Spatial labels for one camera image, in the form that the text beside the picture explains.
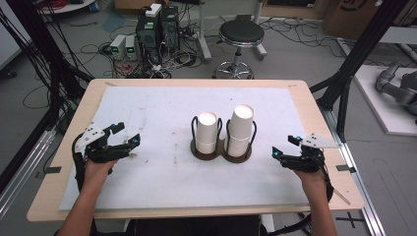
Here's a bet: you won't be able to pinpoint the white platform board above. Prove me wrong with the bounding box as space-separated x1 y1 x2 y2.
353 64 417 138

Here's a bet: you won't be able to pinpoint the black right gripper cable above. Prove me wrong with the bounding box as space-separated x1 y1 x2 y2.
267 148 335 236

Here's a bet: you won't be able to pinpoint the tangle of floor cables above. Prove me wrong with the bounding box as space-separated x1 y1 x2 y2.
78 19 206 80

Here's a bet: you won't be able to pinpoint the black round stool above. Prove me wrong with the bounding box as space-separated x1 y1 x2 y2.
211 19 267 80

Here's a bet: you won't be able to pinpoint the short stack of paper cups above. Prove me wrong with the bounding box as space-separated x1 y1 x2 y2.
196 111 219 155

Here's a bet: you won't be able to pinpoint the white round table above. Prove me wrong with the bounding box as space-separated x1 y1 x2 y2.
37 0 96 15

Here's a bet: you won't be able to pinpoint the loose black floor cables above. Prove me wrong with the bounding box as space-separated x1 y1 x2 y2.
262 17 389 68

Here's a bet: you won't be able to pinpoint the person's left hand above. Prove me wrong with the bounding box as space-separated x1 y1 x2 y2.
82 158 118 196

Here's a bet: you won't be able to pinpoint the white paper cup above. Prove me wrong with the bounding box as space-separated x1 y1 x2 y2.
226 103 256 158

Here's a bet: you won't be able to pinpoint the grey power supply unit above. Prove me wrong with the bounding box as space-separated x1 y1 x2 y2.
109 33 128 61
124 34 139 61

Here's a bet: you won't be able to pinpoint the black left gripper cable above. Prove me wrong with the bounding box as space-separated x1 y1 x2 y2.
72 132 88 195

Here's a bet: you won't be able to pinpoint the black computer tower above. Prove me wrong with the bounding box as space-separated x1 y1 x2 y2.
135 13 162 65
159 5 181 54

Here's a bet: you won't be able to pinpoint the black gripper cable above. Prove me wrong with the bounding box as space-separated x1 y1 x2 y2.
72 132 88 195
267 148 335 236

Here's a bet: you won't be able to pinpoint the black metal frame strut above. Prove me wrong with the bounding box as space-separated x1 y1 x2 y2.
0 0 95 136
309 0 411 143

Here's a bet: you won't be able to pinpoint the person's dark lap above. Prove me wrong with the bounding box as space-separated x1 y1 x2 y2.
89 214 265 236

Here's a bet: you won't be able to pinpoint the black tape cross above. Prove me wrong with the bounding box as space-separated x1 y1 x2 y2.
334 211 366 229

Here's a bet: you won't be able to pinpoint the grey metal stand leg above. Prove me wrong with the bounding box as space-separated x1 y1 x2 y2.
196 0 213 64
253 0 268 62

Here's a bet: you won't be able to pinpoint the white box with cable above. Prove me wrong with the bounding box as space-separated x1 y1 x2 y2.
144 3 163 19

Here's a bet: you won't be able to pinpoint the dark brown double cup holder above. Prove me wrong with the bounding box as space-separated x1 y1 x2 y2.
190 115 258 164

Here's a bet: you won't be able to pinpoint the person's right hand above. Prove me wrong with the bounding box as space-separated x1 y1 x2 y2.
292 166 329 199

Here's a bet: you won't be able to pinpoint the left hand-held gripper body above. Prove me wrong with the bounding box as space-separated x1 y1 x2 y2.
74 122 132 164

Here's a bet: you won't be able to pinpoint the brown cardboard box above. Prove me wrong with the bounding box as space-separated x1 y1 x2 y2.
322 0 417 42

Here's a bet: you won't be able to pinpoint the aluminium rail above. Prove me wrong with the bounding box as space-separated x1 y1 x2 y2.
321 106 388 236
0 128 57 218

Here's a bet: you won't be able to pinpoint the white foam mat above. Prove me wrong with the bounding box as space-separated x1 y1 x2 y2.
58 86 312 211

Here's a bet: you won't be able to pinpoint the thin wooden stick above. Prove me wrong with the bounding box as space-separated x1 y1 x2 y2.
332 188 352 207

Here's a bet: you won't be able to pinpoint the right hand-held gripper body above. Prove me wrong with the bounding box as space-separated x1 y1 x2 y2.
279 132 342 174

